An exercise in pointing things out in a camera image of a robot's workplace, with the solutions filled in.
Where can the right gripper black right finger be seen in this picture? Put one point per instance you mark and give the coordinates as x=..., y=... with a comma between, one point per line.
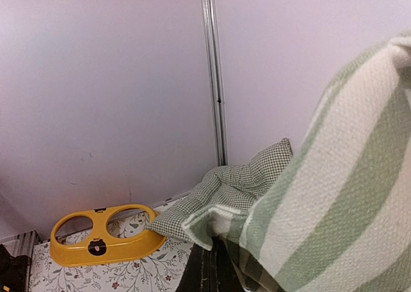
x=223, y=276

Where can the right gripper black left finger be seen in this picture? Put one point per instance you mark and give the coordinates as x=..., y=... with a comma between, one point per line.
x=196, y=276

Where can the green striped pet tent fabric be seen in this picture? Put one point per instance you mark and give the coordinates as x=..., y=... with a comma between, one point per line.
x=338, y=217

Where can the green checkered cushion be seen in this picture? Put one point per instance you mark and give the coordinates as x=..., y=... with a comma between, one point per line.
x=233, y=186

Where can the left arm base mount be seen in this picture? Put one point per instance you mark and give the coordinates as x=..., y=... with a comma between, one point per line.
x=15, y=271

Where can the left aluminium corner post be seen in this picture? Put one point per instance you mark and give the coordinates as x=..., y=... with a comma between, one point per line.
x=215, y=76

